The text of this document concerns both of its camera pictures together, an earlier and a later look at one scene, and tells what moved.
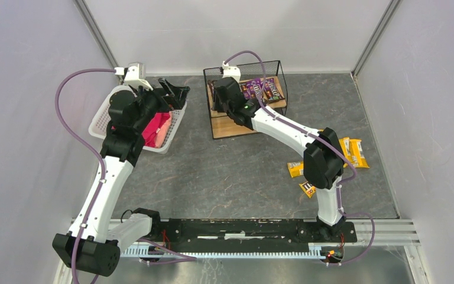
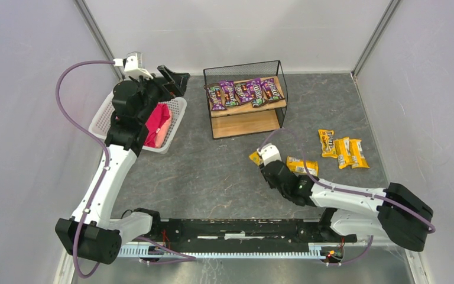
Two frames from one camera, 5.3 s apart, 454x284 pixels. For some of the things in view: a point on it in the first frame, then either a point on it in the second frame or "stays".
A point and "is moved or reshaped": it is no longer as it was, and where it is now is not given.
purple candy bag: [255, 88] stays
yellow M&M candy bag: [309, 189] is moved or reshaped
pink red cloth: [156, 130] stays
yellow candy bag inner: [346, 145] stays
